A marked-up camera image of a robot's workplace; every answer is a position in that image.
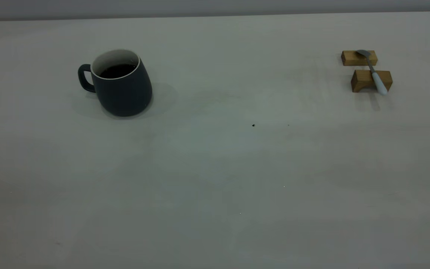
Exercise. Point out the arched wooden block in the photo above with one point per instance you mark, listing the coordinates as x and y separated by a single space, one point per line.
362 78

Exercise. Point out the flat rectangular wooden block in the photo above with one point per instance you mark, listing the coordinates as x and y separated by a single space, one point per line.
349 59

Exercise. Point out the dark grey ceramic mug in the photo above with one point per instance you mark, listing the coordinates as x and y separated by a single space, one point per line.
125 93

